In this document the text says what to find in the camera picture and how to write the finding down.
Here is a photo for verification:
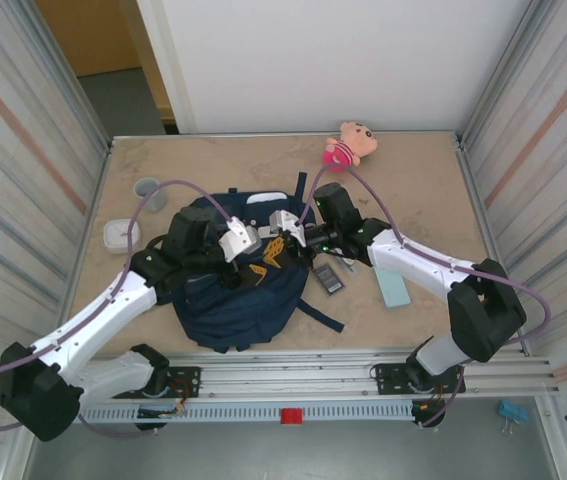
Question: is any pink plush toy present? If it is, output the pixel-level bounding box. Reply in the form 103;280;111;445
321;119;379;171

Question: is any aluminium mounting rail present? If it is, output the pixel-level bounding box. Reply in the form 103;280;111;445
15;349;562;406

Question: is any black calculator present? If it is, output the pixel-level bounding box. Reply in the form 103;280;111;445
311;263;347;295

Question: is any white square clock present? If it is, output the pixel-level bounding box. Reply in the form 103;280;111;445
102;219;142;255

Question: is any white door frame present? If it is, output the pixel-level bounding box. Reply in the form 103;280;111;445
135;0;199;135

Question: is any grey cup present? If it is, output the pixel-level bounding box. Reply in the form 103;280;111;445
132;177;168;214

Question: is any navy blue backpack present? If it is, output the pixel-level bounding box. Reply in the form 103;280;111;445
155;172;347;354

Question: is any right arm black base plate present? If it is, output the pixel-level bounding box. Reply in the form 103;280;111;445
375;360;466;396

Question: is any light blue eraser bar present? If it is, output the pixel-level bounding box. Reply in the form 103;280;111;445
375;267;412;310

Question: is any orange wooden door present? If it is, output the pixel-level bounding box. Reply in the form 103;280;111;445
35;0;177;126

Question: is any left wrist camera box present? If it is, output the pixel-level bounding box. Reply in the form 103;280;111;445
217;215;263;264

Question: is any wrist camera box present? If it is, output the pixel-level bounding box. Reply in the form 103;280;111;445
268;209;307;244
217;215;263;264

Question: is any white slotted cable duct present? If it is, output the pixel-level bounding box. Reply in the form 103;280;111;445
77;403;417;424

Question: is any blue binder clip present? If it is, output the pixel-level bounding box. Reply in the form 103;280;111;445
498;398;529;437

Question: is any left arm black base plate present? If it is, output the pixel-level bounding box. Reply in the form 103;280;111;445
155;366;202;400

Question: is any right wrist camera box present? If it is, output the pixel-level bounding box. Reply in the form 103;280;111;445
268;209;307;244

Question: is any aluminium frame post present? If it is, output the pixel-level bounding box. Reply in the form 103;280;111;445
455;0;564;151
0;0;115;151

